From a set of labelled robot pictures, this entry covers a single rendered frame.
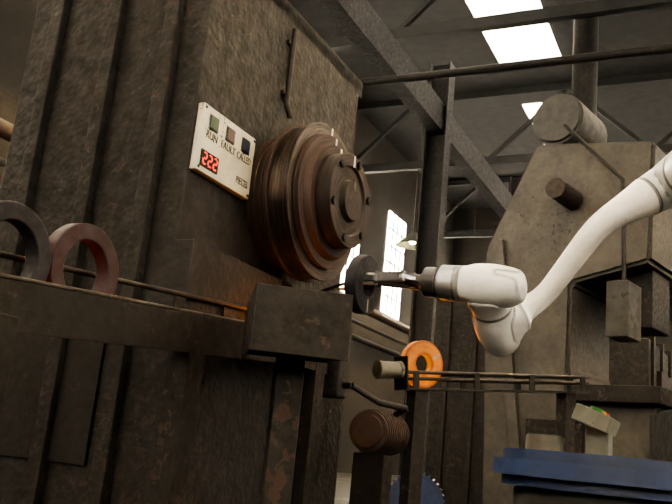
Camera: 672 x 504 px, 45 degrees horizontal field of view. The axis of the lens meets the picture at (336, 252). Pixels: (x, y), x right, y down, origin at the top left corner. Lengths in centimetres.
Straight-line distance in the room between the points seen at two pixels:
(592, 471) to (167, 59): 156
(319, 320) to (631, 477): 78
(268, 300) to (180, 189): 53
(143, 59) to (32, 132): 38
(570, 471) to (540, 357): 378
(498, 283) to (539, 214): 317
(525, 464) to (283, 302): 70
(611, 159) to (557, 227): 49
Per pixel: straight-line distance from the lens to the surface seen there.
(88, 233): 163
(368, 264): 211
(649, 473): 115
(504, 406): 498
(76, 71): 250
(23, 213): 152
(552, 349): 489
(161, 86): 223
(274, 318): 168
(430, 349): 273
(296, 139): 232
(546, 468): 116
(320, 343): 169
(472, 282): 197
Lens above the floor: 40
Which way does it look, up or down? 14 degrees up
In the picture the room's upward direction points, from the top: 6 degrees clockwise
